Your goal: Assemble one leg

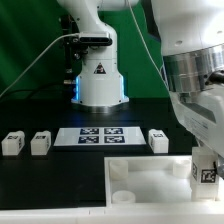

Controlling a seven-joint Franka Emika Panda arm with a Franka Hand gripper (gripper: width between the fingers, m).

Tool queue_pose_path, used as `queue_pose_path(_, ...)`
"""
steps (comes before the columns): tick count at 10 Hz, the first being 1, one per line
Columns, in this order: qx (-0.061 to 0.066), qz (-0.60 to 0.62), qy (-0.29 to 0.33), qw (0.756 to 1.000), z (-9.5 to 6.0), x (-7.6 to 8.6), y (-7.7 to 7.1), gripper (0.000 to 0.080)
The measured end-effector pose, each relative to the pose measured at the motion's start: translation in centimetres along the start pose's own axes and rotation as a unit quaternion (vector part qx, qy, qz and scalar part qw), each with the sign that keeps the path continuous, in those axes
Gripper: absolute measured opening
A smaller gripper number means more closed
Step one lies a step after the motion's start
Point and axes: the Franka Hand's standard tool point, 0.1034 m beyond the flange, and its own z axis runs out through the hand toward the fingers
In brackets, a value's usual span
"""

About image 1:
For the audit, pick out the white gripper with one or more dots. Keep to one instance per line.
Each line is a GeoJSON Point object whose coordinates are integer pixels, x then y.
{"type": "Point", "coordinates": [204, 118]}

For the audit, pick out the white square tabletop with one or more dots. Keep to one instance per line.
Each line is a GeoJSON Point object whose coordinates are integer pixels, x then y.
{"type": "Point", "coordinates": [148, 180]}

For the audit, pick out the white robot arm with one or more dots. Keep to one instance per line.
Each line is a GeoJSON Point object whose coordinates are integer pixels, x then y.
{"type": "Point", "coordinates": [191, 33]}

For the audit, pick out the white sheet with tags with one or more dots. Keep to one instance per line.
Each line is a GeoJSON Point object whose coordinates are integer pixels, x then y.
{"type": "Point", "coordinates": [87, 136]}

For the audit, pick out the white obstacle fence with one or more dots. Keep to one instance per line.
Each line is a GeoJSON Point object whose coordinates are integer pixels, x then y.
{"type": "Point", "coordinates": [201, 212]}

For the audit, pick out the black camera on stand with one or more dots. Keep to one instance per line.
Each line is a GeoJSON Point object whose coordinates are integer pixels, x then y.
{"type": "Point", "coordinates": [95, 39]}

